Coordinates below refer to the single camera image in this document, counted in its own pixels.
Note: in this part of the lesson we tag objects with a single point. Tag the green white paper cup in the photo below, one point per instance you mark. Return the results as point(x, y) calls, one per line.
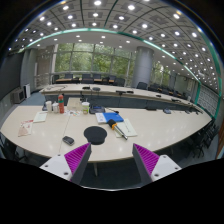
point(85, 107)

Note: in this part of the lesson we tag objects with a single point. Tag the small black computer mouse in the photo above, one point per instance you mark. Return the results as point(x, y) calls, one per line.
point(68, 140)

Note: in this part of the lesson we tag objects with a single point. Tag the black desk device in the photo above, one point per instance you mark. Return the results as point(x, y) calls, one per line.
point(96, 109)

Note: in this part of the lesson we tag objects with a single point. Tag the black yellow handled tool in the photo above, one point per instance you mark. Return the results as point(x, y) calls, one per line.
point(114, 126)

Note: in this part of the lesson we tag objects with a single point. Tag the grey round pillar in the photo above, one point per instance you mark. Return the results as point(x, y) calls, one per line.
point(143, 66)

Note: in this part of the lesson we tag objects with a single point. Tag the blue folder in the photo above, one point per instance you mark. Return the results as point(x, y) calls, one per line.
point(112, 116)

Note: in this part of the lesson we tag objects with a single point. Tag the white paper booklet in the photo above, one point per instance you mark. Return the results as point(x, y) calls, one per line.
point(40, 117)

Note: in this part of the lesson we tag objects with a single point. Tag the red orange bottle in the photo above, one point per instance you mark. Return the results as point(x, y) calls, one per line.
point(61, 103)

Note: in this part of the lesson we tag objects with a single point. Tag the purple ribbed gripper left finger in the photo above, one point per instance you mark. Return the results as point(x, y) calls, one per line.
point(69, 166)

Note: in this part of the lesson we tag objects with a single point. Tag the white air purifier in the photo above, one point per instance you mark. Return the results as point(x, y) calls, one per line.
point(27, 91)

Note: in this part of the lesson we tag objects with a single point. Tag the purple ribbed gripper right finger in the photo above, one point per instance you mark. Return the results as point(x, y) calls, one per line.
point(151, 166)

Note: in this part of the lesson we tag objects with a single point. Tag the red white leaflet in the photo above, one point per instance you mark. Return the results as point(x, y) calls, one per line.
point(25, 128)

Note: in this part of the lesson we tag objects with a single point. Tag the round black mouse pad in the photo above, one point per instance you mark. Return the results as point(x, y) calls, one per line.
point(95, 135)

